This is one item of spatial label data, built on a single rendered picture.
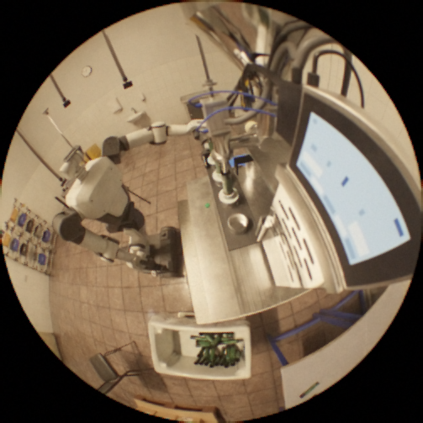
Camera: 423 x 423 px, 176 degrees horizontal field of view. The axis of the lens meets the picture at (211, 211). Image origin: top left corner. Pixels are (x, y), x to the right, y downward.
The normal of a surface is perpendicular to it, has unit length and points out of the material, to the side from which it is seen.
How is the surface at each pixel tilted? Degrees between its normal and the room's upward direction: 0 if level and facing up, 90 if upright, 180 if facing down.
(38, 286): 90
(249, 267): 0
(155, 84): 90
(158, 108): 90
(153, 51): 90
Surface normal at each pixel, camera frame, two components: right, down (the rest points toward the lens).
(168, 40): 0.21, 0.84
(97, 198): 0.98, 0.08
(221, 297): -0.18, -0.48
